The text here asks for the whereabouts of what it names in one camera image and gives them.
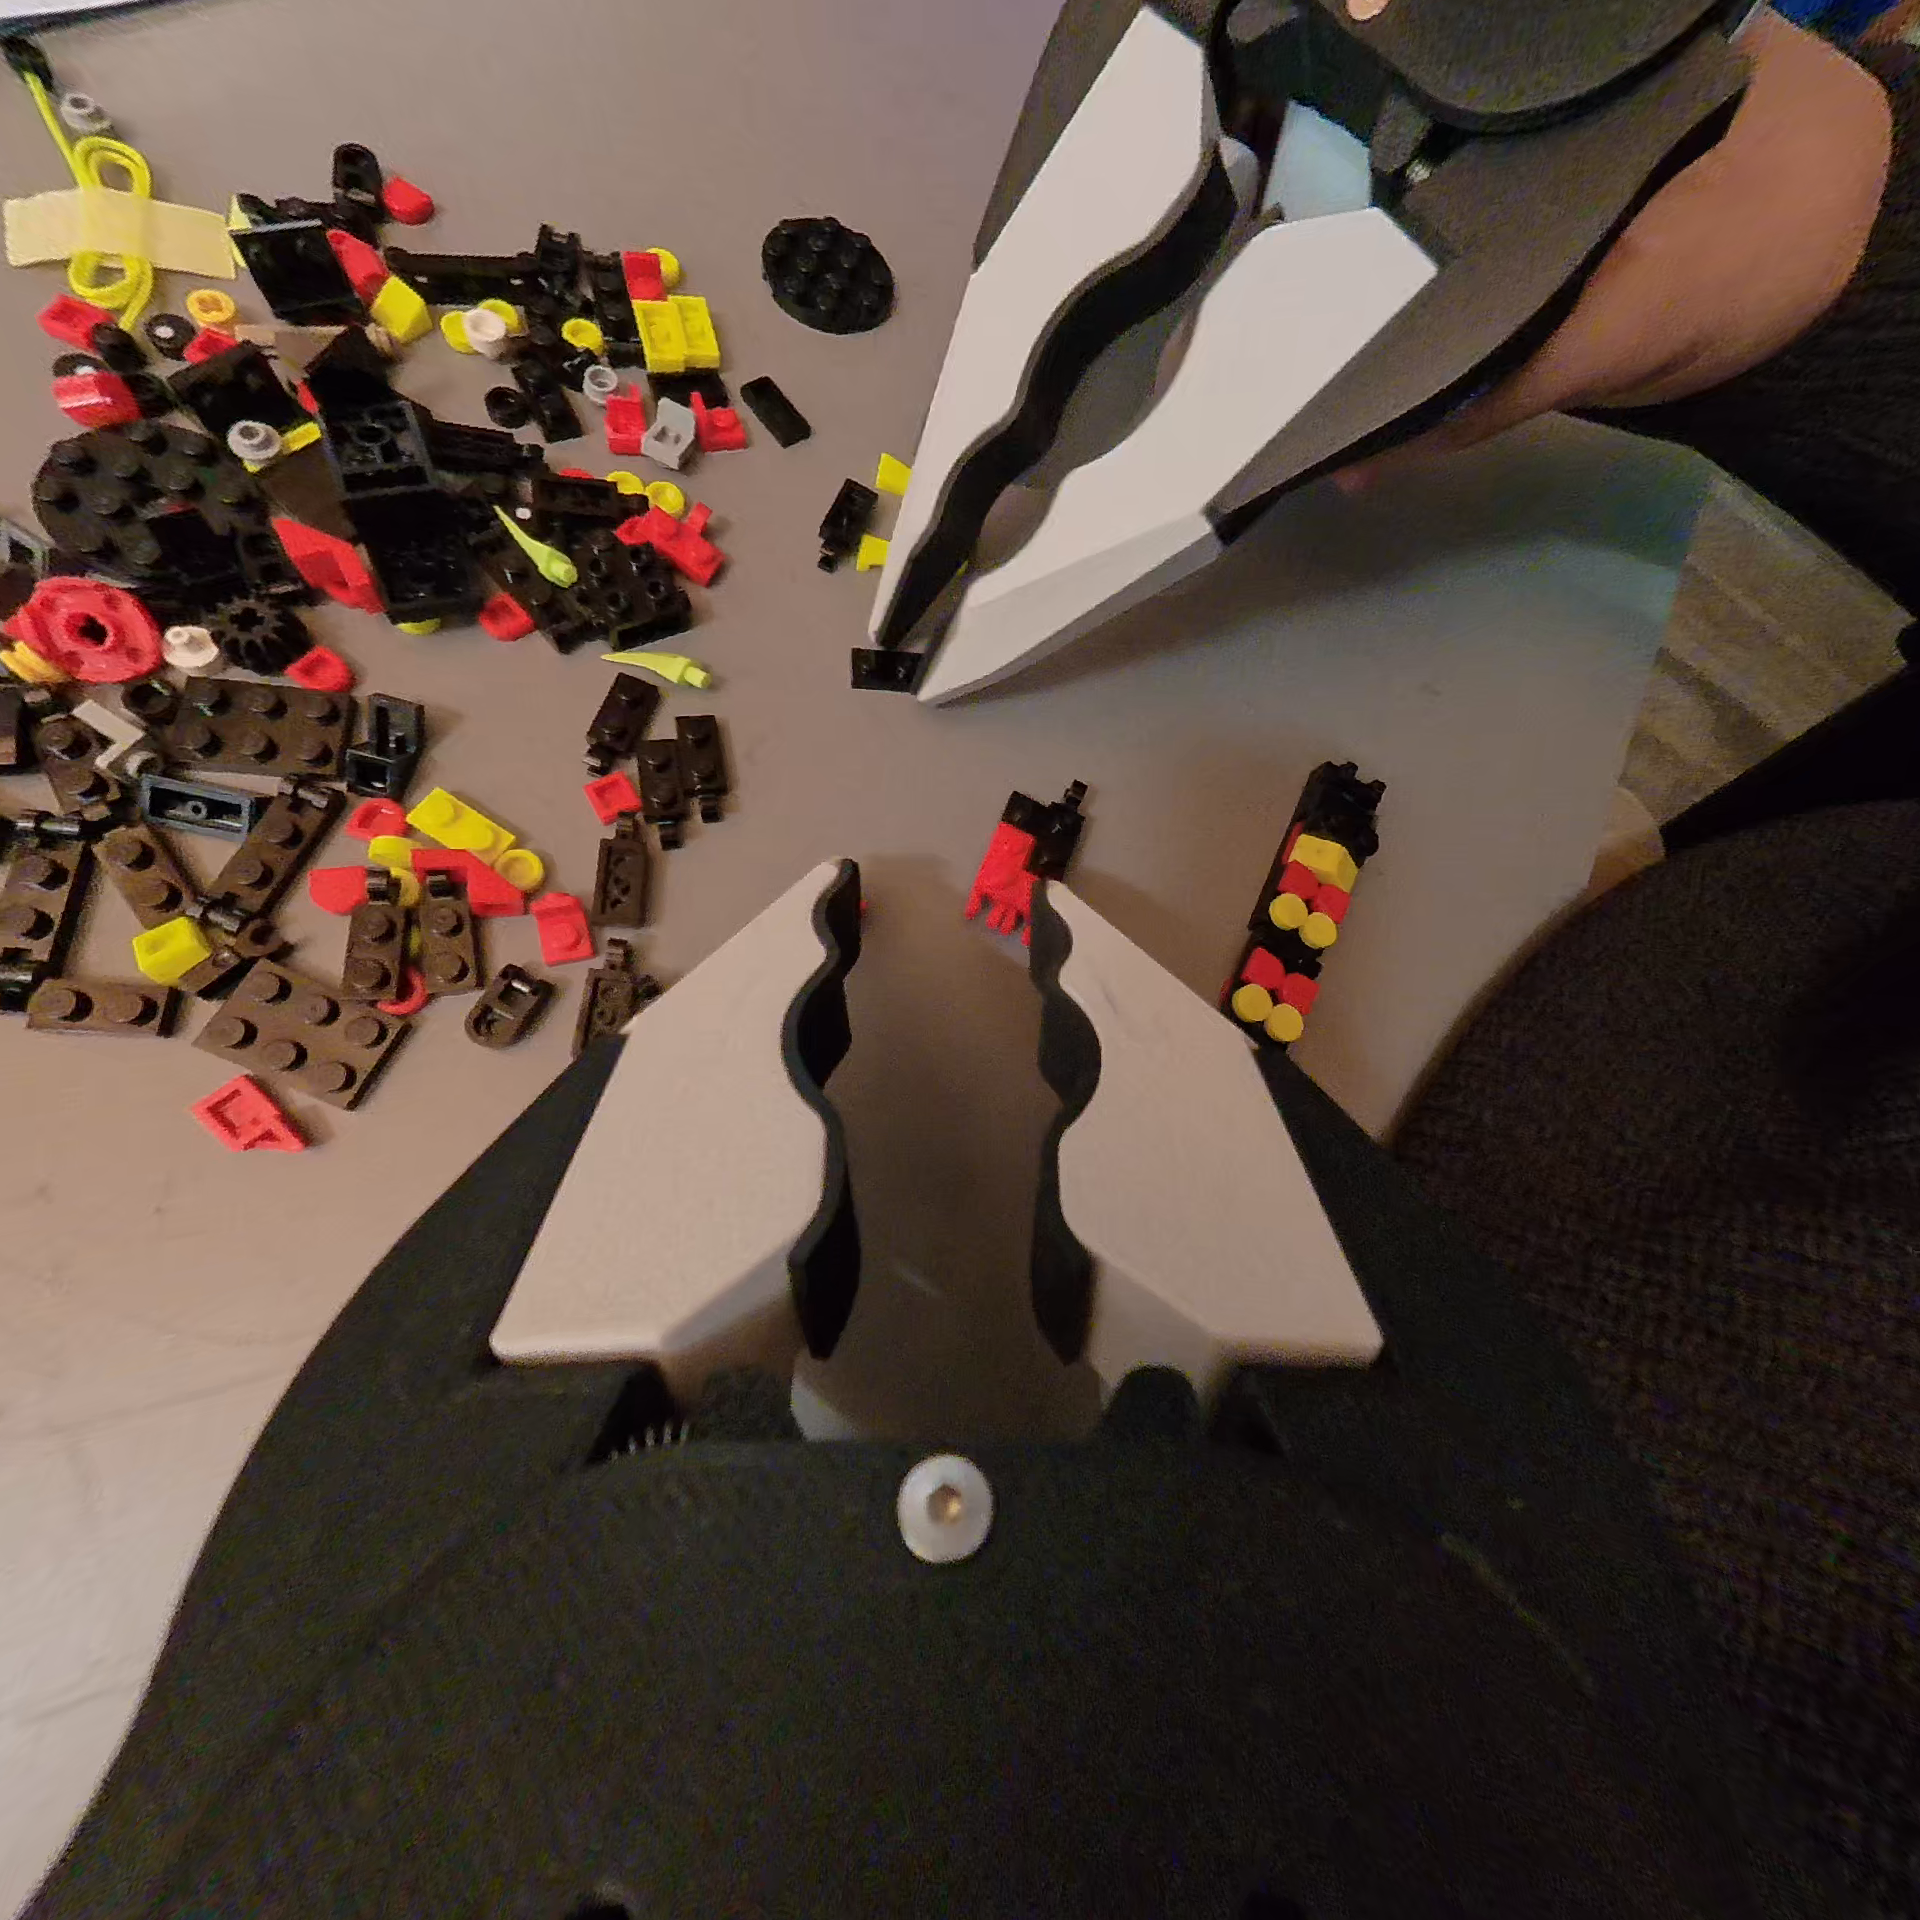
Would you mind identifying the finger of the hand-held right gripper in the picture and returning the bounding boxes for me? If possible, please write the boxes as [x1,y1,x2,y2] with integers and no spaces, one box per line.
[914,208,1443,707]
[872,8,1261,649]

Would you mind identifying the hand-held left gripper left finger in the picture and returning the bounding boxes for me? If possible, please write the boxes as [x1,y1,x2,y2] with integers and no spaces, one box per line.
[489,857,865,1440]

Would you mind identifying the taped neon yellow lego string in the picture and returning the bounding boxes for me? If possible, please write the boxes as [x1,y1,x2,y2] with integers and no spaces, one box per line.
[0,38,245,337]

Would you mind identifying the large black round lego plate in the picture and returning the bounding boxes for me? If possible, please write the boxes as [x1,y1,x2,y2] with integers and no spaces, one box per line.
[29,423,273,587]

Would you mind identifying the red round lego piece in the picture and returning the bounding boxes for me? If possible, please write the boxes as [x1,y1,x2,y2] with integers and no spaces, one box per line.
[17,576,164,684]

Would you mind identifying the person's right hand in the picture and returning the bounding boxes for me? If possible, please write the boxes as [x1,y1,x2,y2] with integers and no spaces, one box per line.
[1334,16,1896,497]

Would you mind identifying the yellow wedge lego plate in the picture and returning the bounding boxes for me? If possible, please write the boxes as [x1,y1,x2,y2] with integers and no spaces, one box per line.
[854,451,917,576]

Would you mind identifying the red and black lego assembly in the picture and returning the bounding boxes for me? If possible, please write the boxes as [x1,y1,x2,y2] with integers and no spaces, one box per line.
[965,778,1092,944]

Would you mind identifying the pile of loose lego pieces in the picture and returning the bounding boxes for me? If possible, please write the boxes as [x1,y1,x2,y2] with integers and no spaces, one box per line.
[0,143,752,1154]

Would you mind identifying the striped black yellow red lego assembly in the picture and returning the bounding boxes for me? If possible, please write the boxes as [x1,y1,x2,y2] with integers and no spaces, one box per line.
[1224,762,1389,1048]

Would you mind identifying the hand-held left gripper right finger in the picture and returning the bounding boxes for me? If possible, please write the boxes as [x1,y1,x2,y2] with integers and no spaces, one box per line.
[1029,881,1385,1433]

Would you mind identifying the small black round lego plate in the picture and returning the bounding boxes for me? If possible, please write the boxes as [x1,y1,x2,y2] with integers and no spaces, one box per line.
[758,217,896,337]

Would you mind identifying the person's dark knit sweater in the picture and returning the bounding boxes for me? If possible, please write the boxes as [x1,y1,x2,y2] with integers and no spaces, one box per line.
[1388,631,1920,1920]

